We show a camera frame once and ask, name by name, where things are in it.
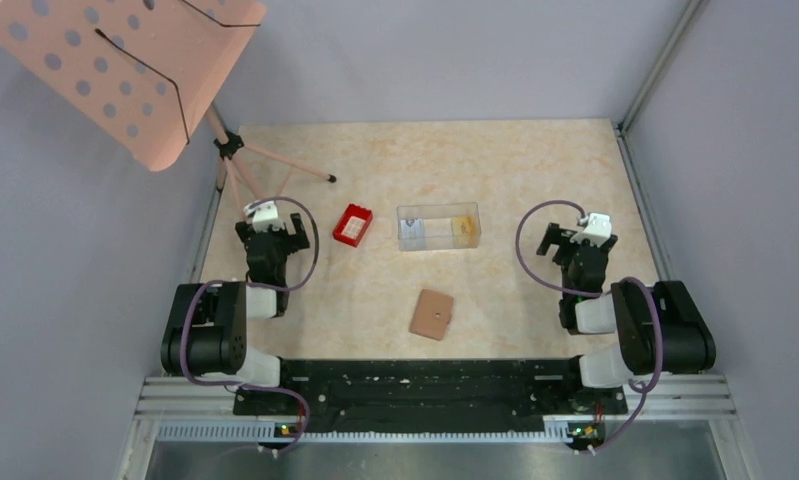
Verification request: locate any brown leather card holder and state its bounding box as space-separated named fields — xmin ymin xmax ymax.
xmin=409 ymin=289 xmax=455 ymax=341

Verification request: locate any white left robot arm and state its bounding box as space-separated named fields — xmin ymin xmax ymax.
xmin=160 ymin=213 xmax=311 ymax=414

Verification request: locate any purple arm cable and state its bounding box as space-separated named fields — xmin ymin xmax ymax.
xmin=178 ymin=195 xmax=321 ymax=458
xmin=514 ymin=199 xmax=665 ymax=458

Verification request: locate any red plastic box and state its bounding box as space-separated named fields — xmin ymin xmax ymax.
xmin=332 ymin=204 xmax=374 ymax=248

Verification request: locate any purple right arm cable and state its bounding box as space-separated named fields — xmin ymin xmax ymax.
xmin=514 ymin=199 xmax=665 ymax=458

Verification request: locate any clear acrylic card box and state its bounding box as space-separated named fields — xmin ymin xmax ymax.
xmin=396 ymin=202 xmax=481 ymax=251

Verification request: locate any pink perforated music stand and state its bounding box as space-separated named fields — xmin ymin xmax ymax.
xmin=0 ymin=0 xmax=338 ymax=200

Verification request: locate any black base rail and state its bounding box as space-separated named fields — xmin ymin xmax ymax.
xmin=233 ymin=359 xmax=628 ymax=434

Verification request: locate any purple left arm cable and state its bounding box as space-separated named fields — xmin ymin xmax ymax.
xmin=178 ymin=195 xmax=321 ymax=458

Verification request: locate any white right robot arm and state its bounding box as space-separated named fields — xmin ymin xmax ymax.
xmin=536 ymin=223 xmax=716 ymax=412

